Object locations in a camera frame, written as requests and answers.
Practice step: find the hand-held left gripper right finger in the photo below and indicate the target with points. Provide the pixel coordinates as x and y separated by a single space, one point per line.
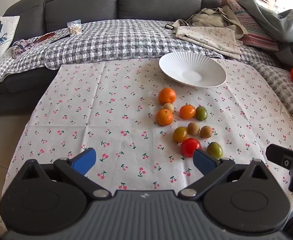
204 161

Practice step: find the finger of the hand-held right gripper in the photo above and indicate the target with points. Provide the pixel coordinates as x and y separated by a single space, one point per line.
279 153

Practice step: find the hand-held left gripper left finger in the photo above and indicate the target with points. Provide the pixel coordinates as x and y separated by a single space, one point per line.
82 161

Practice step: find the brown longan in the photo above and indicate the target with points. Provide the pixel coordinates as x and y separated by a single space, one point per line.
206 131
193 128

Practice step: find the yellow green tomato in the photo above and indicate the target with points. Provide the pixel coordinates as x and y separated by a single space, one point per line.
180 134

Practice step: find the green red tomato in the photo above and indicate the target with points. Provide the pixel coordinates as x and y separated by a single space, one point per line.
201 113

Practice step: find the smooth orange tomato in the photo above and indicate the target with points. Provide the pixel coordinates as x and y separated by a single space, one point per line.
187 112

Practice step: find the dimpled orange mandarin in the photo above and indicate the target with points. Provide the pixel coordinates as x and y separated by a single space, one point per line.
164 117

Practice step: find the pale small longan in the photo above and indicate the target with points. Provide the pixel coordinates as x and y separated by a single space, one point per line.
169 107

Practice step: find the large orange mandarin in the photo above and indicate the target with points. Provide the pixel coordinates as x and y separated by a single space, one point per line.
167 96

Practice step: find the white ribbed bowl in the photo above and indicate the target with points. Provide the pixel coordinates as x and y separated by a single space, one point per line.
191 68

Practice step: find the cherry print cloth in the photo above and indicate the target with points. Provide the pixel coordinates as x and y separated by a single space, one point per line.
99 110

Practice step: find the thin black stick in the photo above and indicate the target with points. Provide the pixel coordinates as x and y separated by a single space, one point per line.
60 38

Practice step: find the striped patterned pillow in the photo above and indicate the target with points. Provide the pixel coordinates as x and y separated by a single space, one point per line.
251 30

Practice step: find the grey white checked blanket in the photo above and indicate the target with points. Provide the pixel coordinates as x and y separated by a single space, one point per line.
124 40

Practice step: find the small floral cloth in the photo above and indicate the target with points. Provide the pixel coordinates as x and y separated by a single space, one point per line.
21 48

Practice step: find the grey blue quilt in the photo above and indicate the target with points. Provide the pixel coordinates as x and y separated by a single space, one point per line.
281 25

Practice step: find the red flat object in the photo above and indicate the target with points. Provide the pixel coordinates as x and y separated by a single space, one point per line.
45 37

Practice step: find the clear bag of cotton swabs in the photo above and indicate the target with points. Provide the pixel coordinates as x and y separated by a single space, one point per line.
74 28

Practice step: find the small black white object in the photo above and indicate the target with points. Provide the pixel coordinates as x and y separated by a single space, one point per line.
169 26

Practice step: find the beige canvas bag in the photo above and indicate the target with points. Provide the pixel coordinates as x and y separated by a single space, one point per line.
209 17

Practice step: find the white deer print pillow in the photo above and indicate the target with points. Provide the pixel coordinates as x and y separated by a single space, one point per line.
1 37

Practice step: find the dark grey sofa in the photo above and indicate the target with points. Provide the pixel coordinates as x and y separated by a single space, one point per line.
86 0

